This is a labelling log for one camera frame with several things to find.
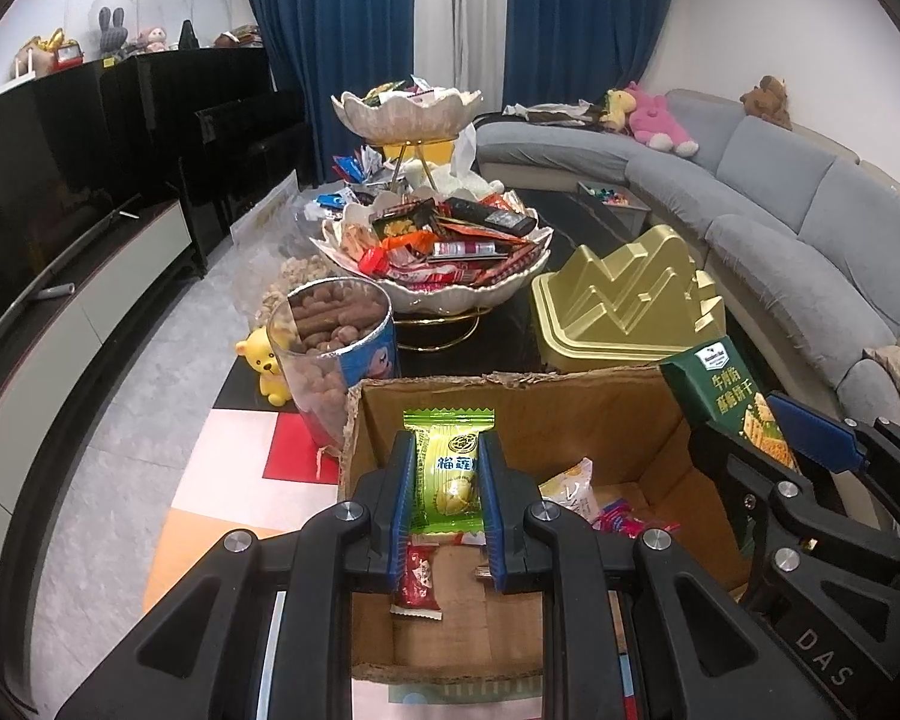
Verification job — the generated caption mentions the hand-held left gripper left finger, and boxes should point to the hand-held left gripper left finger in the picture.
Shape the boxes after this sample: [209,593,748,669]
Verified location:
[56,427,421,720]

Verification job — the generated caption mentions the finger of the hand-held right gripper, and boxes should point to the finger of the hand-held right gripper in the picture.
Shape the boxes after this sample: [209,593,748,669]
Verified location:
[766,390,900,548]
[688,420,900,593]

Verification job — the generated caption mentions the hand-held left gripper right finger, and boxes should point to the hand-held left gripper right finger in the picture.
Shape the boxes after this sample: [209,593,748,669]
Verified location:
[480,431,796,720]

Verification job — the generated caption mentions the light green snack packet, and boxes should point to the light green snack packet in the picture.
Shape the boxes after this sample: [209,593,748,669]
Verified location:
[403,409,494,541]

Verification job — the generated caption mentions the red snack packet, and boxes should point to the red snack packet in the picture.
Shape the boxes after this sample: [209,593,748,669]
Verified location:
[390,540,445,622]

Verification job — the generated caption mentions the clear white snack packet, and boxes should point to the clear white snack packet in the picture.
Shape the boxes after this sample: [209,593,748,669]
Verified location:
[540,457,601,522]

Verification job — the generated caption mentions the dark green cracker packet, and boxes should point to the dark green cracker packet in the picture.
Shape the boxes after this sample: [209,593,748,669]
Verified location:
[660,337,800,473]

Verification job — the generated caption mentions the brown cardboard box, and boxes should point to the brown cardboard box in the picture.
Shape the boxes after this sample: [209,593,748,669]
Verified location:
[337,364,751,683]

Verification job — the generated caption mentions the pink snack packet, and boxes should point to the pink snack packet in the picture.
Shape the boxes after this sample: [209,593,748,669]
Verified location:
[592,499,680,541]

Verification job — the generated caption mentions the clear jar of brown snacks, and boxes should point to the clear jar of brown snacks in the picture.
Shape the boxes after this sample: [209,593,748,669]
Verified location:
[266,277,400,451]

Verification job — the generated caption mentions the colourful patchwork tablecloth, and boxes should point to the colourful patchwork tablecloth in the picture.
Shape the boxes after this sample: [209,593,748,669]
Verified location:
[146,405,646,720]

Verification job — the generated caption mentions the yellow bear toy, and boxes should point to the yellow bear toy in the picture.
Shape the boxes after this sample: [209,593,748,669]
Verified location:
[234,326,293,407]

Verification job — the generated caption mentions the gold mountain-shaped box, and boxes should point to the gold mountain-shaped box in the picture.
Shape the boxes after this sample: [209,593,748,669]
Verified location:
[531,223,727,374]

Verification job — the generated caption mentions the grey corner sofa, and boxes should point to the grey corner sofa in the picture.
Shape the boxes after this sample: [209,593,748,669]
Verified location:
[474,88,900,473]

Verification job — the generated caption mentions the tiered white snack bowl stand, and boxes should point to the tiered white snack bowl stand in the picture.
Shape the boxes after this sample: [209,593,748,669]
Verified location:
[311,79,554,350]

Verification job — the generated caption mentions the clear bag of nuts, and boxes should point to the clear bag of nuts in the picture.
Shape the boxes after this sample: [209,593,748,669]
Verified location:
[255,251,346,331]

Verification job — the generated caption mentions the grey storage bin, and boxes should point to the grey storage bin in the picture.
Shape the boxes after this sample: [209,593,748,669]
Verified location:
[574,180,652,237]

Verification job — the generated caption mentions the brown plush bear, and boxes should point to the brown plush bear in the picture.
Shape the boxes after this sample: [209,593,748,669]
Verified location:
[741,75,794,130]

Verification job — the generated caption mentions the pink plush toy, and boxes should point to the pink plush toy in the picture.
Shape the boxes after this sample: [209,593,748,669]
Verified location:
[626,82,700,158]

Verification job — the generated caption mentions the yellow box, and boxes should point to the yellow box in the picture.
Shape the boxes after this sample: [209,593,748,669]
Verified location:
[386,131,458,166]

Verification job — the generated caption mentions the grey television cabinet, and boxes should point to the grey television cabinet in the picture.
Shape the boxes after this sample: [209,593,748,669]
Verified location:
[0,199,196,526]

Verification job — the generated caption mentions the yellow plush toy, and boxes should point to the yellow plush toy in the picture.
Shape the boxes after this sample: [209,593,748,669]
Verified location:
[598,88,635,132]

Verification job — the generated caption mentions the black piano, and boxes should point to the black piano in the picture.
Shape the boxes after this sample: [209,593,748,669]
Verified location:
[101,45,308,278]

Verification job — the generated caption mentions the black television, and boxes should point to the black television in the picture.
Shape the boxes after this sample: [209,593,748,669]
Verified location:
[0,75,143,391]

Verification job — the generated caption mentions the blue curtain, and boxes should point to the blue curtain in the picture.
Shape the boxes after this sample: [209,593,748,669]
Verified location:
[504,0,683,110]
[238,0,421,188]

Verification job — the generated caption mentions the white sheer curtain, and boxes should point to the white sheer curtain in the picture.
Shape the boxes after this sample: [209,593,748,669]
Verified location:
[412,0,518,113]

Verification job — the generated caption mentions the grey rabbit plush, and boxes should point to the grey rabbit plush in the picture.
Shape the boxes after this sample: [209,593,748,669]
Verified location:
[96,6,128,57]

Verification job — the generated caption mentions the white router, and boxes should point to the white router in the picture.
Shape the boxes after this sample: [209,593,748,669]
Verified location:
[11,45,46,83]

